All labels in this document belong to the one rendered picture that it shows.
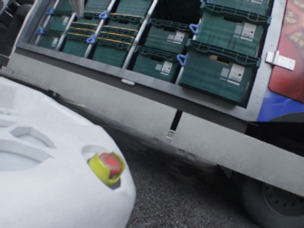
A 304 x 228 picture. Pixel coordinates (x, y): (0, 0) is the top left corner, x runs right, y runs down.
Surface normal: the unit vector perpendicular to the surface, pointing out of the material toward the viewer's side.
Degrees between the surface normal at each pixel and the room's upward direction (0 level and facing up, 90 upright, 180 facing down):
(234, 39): 93
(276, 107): 90
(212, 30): 100
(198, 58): 96
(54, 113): 70
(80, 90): 90
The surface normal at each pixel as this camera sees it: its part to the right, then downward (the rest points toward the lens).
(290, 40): -0.23, -0.11
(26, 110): 0.79, -0.02
